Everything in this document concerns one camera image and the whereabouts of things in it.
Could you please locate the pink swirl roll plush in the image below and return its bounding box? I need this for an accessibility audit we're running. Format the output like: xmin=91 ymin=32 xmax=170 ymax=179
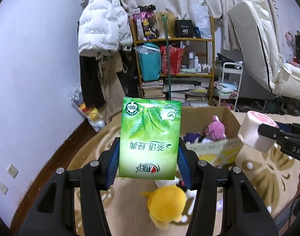
xmin=238 ymin=111 xmax=279 ymax=153

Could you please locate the purple plush bear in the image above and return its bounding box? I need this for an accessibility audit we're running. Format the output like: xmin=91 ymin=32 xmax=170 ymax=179
xmin=202 ymin=115 xmax=226 ymax=144

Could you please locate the green tissue pack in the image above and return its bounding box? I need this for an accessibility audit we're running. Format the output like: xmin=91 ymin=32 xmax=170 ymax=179
xmin=118 ymin=97 xmax=181 ymax=180

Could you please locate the printed cardboard box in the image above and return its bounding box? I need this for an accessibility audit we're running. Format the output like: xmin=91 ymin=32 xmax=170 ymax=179
xmin=180 ymin=107 xmax=243 ymax=167

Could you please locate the white black plush toy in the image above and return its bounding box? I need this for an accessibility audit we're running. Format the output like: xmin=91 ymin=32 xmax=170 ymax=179
xmin=155 ymin=176 xmax=197 ymax=198

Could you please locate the white utility cart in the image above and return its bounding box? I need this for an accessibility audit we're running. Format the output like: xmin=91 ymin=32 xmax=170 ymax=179
xmin=214 ymin=61 xmax=243 ymax=110

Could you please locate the yellow plush toy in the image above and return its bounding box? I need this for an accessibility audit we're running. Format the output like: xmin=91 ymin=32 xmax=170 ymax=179
xmin=141 ymin=185 xmax=186 ymax=231

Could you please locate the wooden shelf rack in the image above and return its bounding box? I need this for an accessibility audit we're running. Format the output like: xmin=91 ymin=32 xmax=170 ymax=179
xmin=130 ymin=16 xmax=216 ymax=104

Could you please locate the white folded mattress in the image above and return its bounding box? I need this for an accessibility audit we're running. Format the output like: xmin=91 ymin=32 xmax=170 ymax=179
xmin=228 ymin=0 xmax=300 ymax=100

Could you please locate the red patterned bag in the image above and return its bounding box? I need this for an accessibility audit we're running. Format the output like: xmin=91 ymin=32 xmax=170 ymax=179
xmin=160 ymin=45 xmax=185 ymax=75

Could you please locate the stack of books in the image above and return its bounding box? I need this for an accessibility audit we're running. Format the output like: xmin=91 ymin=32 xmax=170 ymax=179
xmin=141 ymin=79 xmax=165 ymax=100

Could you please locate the black box labelled 40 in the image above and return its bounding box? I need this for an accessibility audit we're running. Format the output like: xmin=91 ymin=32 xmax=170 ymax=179
xmin=175 ymin=20 xmax=193 ymax=38

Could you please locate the teal bag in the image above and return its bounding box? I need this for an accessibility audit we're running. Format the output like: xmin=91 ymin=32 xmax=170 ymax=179
xmin=134 ymin=43 xmax=162 ymax=82

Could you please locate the beige hanging coat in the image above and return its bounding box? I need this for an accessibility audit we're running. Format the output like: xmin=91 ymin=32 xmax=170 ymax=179
xmin=98 ymin=53 xmax=125 ymax=124

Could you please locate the green pole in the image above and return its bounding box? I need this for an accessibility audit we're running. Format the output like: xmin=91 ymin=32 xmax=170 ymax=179
xmin=162 ymin=15 xmax=172 ymax=101

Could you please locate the white puffer jacket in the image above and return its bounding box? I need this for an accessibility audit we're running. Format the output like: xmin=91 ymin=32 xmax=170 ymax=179
xmin=78 ymin=0 xmax=133 ymax=58

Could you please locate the upper wall socket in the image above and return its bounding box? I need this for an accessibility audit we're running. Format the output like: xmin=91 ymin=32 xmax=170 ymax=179
xmin=7 ymin=164 xmax=19 ymax=179

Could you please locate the wall socket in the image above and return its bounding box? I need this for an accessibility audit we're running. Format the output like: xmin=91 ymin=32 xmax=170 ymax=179
xmin=0 ymin=182 xmax=8 ymax=195
xmin=7 ymin=164 xmax=19 ymax=179

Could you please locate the lower wall socket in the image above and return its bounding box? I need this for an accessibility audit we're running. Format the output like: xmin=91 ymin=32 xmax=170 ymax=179
xmin=0 ymin=182 xmax=8 ymax=195

